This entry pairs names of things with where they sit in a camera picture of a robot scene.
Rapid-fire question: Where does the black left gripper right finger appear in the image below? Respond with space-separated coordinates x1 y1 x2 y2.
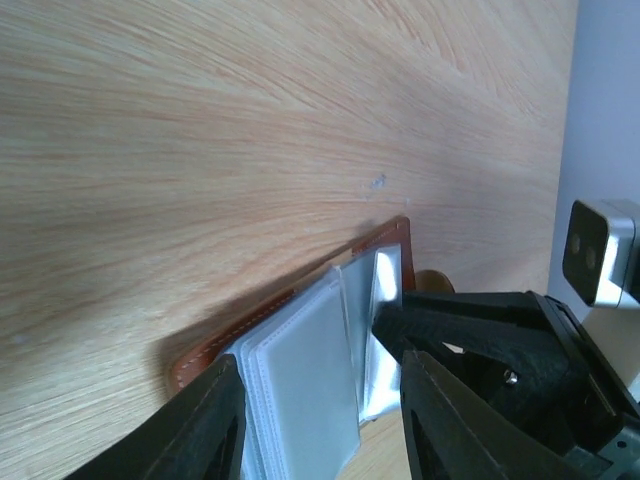
400 348 600 479

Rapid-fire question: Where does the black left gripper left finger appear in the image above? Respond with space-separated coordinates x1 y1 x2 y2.
68 354 246 480

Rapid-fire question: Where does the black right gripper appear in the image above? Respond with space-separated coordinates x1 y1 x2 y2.
373 291 639 479

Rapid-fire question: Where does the brown leather card holder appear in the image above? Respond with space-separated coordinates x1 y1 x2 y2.
168 216 416 479

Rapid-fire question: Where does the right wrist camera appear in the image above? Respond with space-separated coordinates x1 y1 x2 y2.
562 199 639 310

